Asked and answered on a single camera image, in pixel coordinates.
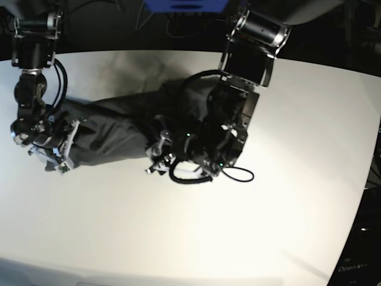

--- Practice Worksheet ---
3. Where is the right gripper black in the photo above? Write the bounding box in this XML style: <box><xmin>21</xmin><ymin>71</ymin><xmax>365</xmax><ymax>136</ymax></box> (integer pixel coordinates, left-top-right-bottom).
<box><xmin>10</xmin><ymin>114</ymin><xmax>79</xmax><ymax>155</ymax></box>

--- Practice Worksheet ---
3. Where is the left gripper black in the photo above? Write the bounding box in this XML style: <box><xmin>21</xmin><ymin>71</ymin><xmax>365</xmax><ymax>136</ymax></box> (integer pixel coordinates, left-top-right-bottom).
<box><xmin>168</xmin><ymin>125</ymin><xmax>248</xmax><ymax>179</ymax></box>

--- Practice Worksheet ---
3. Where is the grey T-shirt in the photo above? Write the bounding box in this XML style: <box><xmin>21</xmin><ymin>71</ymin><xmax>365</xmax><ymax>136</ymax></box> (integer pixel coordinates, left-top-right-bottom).
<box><xmin>60</xmin><ymin>77</ymin><xmax>218</xmax><ymax>167</ymax></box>

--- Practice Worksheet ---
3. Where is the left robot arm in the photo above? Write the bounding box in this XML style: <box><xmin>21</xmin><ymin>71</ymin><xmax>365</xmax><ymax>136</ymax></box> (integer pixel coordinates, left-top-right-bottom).
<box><xmin>168</xmin><ymin>1</ymin><xmax>340</xmax><ymax>184</ymax></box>

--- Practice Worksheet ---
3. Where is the blue plastic bin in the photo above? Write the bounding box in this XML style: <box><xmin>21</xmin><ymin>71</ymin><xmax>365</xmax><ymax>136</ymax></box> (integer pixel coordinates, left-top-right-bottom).
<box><xmin>144</xmin><ymin>0</ymin><xmax>228</xmax><ymax>13</ymax></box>

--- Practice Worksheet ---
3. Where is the black box with lettering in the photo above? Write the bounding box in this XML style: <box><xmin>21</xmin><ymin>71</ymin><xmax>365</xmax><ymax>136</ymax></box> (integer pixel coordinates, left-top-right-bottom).
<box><xmin>328</xmin><ymin>187</ymin><xmax>380</xmax><ymax>285</ymax></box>

